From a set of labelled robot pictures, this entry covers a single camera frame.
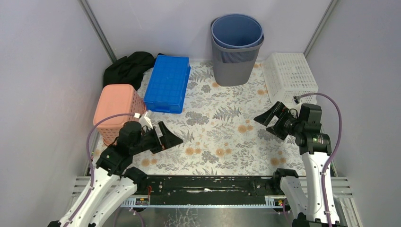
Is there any blue divided plastic tray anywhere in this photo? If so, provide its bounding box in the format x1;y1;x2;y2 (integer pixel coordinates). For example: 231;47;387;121
143;55;191;114

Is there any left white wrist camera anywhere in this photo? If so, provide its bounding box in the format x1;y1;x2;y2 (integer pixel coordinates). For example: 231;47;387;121
134;110;153;129

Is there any black cloth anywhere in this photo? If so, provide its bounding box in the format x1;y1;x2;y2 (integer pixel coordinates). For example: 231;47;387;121
103;52;156;90

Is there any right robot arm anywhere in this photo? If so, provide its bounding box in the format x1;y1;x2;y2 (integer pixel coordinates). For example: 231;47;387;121
254;101;343;227

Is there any white plastic basket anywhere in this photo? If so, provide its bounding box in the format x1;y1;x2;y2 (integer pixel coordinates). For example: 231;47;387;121
261;52;318;107

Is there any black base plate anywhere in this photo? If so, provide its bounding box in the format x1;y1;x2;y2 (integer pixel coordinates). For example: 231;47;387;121
123;175;285;208

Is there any floral table mat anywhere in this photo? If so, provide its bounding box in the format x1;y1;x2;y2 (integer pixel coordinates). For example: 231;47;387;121
132;62;305;176

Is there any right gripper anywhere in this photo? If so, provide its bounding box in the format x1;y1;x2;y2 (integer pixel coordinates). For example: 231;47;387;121
253;101;304;141

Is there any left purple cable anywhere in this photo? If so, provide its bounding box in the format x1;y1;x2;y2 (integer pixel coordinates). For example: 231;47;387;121
61;113;140;227

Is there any pink plastic basket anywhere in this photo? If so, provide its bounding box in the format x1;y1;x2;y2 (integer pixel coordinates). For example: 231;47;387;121
93;84;146;146

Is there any blue inner bucket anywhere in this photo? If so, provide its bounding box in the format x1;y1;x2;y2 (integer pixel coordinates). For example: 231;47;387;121
210;14;264;49

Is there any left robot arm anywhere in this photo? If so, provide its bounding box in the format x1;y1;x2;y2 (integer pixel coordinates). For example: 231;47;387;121
49;121;183;227

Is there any grey waste bin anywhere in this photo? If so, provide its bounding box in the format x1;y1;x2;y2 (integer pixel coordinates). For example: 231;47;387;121
210;32;264;87

